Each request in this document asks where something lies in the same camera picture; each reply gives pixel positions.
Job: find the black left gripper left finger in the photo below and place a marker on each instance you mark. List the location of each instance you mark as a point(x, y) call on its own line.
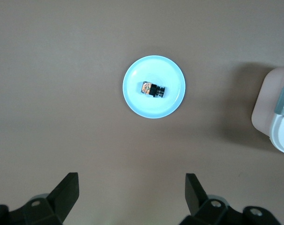
point(50, 208)

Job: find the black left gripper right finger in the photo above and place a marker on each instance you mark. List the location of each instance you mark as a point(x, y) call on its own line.
point(203, 208)

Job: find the orange and black switch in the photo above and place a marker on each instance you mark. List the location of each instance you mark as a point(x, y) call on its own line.
point(152, 89)

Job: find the brown table mat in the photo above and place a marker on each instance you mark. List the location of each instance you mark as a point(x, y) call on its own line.
point(62, 93)

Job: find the white lidded storage box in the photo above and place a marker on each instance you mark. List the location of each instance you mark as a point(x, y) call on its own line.
point(263, 100)

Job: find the grey box latch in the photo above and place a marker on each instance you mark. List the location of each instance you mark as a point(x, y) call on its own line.
point(283, 100)

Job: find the light blue round plate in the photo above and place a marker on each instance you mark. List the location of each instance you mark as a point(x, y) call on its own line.
point(153, 68)

